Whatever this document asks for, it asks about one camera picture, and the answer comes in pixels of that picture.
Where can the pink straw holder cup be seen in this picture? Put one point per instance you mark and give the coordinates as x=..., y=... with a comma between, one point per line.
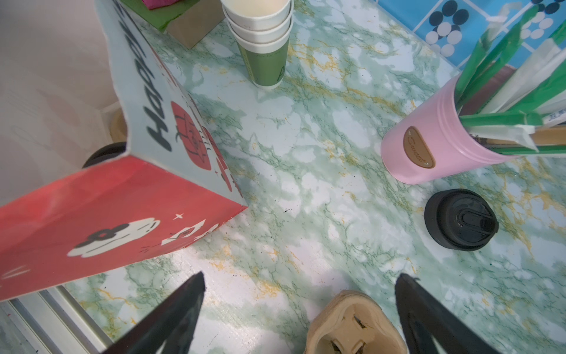
x=431, y=143

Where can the black cup lid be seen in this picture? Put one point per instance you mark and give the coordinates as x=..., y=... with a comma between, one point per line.
x=105, y=153

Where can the brown cardboard cup carrier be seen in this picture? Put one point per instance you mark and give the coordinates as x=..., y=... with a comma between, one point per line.
x=353, y=323

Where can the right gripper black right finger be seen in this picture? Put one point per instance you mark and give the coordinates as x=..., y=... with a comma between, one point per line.
x=427, y=323

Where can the black lid stack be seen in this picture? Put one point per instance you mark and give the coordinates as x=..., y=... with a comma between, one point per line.
x=460, y=220

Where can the pink paper napkin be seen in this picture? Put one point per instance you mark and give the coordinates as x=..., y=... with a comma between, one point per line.
x=156, y=4

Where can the stack of paper cups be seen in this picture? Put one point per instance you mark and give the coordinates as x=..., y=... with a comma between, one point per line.
x=262, y=30

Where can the red paper gift bag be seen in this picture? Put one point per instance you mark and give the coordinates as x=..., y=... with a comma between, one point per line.
x=170, y=187

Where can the green napkin stack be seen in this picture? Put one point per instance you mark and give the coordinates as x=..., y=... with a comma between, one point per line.
x=162, y=16

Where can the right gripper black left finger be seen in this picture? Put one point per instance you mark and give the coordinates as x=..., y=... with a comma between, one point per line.
x=170, y=327

